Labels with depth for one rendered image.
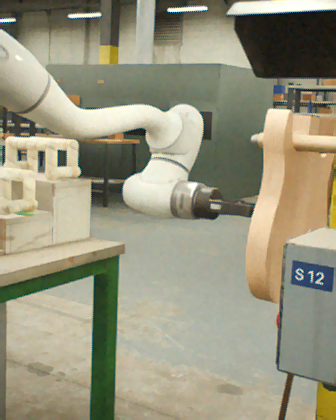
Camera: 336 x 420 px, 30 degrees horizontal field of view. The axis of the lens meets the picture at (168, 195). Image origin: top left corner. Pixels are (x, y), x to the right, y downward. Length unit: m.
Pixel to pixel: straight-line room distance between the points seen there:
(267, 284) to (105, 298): 0.65
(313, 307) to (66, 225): 0.97
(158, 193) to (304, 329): 0.64
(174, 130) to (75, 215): 0.44
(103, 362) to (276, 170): 0.85
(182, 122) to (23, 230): 0.49
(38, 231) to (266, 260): 0.70
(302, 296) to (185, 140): 0.68
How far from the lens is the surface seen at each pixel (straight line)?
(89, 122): 1.31
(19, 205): 1.68
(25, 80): 1.16
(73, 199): 1.78
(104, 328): 1.81
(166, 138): 1.51
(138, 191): 1.52
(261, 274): 1.25
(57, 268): 1.59
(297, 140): 1.28
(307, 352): 0.97
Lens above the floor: 1.30
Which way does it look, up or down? 7 degrees down
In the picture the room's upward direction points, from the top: 2 degrees clockwise
